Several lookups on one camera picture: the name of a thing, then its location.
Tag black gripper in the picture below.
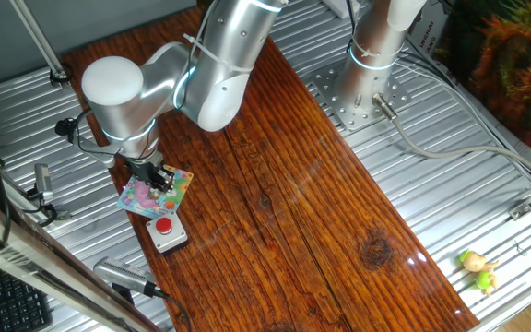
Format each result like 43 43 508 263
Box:
126 155 176 193

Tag grey box with red button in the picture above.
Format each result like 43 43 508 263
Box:
145 210 190 256

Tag slim metal pole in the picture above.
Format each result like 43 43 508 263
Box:
9 0 71 89

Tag black keyboard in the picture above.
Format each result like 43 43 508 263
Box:
0 262 53 332

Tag white printed cardboard box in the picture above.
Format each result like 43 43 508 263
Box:
406 0 454 70

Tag green and tan toy figure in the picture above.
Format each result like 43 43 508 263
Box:
457 249 501 297

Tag orange green furry fabric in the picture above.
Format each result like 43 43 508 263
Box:
435 0 531 170

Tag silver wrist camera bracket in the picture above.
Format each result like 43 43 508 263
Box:
72 135 117 169

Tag silver ribbed camera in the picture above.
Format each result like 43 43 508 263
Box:
92 255 165 305

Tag black wrist camera plug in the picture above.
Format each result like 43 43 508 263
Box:
54 117 79 138

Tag small grey mounted camera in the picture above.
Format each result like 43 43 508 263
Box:
25 162 71 227

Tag black ribbed camera cable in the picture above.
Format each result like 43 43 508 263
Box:
154 289 193 332

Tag aluminium frame bar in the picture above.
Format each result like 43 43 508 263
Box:
0 186 163 332

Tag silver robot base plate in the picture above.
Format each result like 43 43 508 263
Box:
310 59 413 133

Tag black base cable bundle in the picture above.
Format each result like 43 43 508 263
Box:
344 0 361 54

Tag thick grey base cable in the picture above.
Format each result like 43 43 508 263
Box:
371 91 531 184

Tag thin white floor cables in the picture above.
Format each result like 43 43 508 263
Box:
396 50 531 188

